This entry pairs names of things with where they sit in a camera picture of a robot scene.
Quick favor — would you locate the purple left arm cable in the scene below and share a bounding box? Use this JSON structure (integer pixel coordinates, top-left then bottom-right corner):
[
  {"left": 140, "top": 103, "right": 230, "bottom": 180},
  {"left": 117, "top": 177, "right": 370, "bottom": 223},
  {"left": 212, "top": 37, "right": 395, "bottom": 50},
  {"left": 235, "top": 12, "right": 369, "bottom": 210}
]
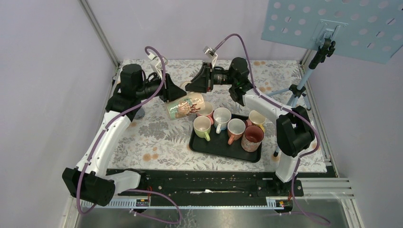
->
[{"left": 76, "top": 46, "right": 183, "bottom": 225}]

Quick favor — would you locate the light blue perforated board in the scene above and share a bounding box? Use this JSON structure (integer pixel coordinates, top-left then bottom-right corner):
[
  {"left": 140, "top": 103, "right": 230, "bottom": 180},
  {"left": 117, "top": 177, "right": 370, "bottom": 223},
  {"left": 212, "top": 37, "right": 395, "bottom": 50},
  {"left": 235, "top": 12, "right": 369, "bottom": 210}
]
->
[{"left": 261, "top": 0, "right": 403, "bottom": 64}]

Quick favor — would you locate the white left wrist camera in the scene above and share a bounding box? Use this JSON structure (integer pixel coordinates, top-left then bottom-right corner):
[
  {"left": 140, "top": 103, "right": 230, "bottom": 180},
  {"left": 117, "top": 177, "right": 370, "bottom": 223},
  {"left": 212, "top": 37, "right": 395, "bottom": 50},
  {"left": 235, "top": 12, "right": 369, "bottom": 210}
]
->
[{"left": 148, "top": 53, "right": 163, "bottom": 79}]

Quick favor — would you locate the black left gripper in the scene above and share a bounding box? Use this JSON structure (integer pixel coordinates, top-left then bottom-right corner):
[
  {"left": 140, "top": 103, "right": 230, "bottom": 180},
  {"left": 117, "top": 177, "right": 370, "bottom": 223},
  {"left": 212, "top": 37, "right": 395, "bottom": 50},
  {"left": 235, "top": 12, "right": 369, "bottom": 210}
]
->
[{"left": 135, "top": 69, "right": 187, "bottom": 102}]

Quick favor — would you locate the beige teal ceramic mug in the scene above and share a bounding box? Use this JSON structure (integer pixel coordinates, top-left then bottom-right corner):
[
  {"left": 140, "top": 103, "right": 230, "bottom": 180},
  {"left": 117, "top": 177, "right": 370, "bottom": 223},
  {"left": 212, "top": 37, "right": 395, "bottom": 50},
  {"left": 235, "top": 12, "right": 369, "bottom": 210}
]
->
[{"left": 165, "top": 92, "right": 206, "bottom": 120}]

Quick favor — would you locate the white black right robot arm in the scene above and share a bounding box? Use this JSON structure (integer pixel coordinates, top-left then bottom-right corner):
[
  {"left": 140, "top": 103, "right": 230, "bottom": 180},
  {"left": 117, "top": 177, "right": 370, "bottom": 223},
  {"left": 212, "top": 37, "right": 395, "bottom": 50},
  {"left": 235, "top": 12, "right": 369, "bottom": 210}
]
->
[{"left": 182, "top": 57, "right": 315, "bottom": 196}]

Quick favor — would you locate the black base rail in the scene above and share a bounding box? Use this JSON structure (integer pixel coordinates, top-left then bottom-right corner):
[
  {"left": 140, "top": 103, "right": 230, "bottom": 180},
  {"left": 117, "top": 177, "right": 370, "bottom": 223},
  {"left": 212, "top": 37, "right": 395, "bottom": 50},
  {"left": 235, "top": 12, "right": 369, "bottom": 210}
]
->
[{"left": 104, "top": 168, "right": 336, "bottom": 207}]

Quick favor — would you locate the grey ceramic mug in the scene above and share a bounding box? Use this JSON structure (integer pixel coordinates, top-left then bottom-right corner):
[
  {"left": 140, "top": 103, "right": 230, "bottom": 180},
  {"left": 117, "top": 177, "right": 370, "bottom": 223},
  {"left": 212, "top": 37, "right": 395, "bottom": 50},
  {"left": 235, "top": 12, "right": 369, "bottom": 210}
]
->
[{"left": 134, "top": 108, "right": 145, "bottom": 120}]

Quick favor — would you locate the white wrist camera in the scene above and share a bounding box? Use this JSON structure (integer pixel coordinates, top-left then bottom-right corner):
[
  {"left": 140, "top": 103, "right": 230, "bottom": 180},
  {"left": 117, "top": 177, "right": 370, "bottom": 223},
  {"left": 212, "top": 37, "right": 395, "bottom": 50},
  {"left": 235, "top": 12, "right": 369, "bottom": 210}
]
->
[
  {"left": 203, "top": 46, "right": 218, "bottom": 67},
  {"left": 148, "top": 53, "right": 163, "bottom": 79}
]

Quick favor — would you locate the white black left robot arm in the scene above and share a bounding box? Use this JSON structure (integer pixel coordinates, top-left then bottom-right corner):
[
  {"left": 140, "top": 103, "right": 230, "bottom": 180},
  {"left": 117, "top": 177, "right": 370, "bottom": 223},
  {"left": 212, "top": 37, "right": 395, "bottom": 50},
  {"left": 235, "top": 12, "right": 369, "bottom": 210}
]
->
[{"left": 62, "top": 64, "right": 186, "bottom": 206}]

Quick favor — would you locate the salmon pink ceramic mug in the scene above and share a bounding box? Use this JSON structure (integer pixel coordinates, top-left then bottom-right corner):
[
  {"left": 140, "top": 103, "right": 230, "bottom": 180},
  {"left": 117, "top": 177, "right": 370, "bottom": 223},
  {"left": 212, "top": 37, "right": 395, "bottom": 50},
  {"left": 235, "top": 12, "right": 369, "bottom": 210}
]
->
[{"left": 197, "top": 101, "right": 214, "bottom": 125}]

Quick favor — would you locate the black plastic tray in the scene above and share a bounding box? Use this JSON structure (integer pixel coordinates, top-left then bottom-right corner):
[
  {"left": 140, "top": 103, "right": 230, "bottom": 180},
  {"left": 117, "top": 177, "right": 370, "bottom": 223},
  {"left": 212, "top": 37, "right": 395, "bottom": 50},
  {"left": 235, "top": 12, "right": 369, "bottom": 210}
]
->
[{"left": 189, "top": 126, "right": 263, "bottom": 163}]

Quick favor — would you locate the green ceramic mug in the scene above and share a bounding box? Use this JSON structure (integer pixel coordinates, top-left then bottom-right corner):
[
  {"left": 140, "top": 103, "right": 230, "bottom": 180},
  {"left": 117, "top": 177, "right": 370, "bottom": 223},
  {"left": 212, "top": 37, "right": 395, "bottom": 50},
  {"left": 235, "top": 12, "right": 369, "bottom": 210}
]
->
[{"left": 193, "top": 116, "right": 211, "bottom": 142}]

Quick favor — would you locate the light blue tripod stand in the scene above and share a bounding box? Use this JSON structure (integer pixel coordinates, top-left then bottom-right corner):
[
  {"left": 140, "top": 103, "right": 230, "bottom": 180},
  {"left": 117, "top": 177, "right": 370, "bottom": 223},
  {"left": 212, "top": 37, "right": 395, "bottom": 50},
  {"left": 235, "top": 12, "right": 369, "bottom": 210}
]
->
[{"left": 266, "top": 38, "right": 336, "bottom": 157}]

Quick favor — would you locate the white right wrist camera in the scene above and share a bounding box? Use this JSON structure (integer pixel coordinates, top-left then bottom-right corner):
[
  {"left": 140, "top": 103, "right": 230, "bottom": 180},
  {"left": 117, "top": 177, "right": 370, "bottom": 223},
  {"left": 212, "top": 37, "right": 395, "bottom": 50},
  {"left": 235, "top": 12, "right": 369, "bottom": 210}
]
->
[{"left": 203, "top": 46, "right": 218, "bottom": 67}]

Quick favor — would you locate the yellow ceramic mug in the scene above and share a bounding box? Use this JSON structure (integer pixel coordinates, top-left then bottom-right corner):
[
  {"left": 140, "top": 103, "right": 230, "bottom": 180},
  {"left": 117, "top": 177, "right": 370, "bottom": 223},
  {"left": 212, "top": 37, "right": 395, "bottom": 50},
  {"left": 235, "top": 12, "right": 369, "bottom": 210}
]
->
[{"left": 248, "top": 110, "right": 266, "bottom": 132}]

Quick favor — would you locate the brown ceramic mug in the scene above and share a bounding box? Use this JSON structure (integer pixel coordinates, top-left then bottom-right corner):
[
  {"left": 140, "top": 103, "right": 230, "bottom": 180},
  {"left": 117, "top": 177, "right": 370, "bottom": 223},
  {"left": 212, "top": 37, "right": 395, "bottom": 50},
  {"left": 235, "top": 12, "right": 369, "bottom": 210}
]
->
[{"left": 227, "top": 118, "right": 246, "bottom": 145}]

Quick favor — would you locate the floral patterned tablecloth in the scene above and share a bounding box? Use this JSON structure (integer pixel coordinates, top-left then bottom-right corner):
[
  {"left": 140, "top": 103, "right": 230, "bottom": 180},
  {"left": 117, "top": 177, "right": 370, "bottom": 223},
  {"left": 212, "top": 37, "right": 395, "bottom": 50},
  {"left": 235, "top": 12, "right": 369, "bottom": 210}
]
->
[{"left": 108, "top": 60, "right": 326, "bottom": 173}]

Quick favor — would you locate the blue white ceramic mug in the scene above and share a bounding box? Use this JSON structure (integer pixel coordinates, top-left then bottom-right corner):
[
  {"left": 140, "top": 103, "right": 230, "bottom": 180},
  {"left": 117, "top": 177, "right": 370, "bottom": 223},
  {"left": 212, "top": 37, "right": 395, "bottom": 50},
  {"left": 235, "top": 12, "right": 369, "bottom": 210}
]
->
[{"left": 213, "top": 107, "right": 232, "bottom": 134}]

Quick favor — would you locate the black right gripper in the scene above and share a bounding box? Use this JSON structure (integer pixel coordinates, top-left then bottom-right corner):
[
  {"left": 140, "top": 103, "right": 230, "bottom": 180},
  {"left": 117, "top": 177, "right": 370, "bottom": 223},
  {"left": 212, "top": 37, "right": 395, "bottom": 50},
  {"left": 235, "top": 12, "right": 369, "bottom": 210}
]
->
[{"left": 185, "top": 63, "right": 236, "bottom": 94}]

